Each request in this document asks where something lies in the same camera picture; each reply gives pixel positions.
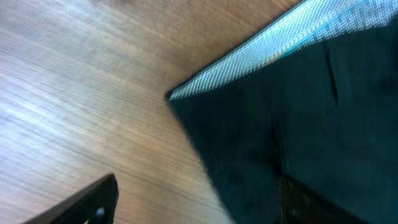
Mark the black shorts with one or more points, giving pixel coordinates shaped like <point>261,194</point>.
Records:
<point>312,96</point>

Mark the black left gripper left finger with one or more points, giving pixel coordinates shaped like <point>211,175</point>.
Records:
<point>95,204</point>

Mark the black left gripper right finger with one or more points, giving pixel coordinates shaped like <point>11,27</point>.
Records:
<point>300,205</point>

